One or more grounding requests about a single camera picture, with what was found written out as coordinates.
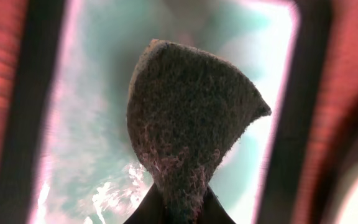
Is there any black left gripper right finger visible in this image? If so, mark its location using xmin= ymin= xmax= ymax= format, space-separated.
xmin=201 ymin=186 xmax=236 ymax=224

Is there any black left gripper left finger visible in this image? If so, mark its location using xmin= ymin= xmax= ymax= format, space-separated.
xmin=124 ymin=184 xmax=165 ymax=224

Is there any yellow green sponge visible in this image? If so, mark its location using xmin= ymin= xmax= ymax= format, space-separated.
xmin=126 ymin=39 xmax=272 ymax=223

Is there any green rectangular soap tray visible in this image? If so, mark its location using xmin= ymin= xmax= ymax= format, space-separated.
xmin=0 ymin=1 xmax=333 ymax=223

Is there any round black tray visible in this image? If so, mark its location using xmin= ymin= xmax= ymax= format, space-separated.
xmin=307 ymin=99 xmax=358 ymax=224

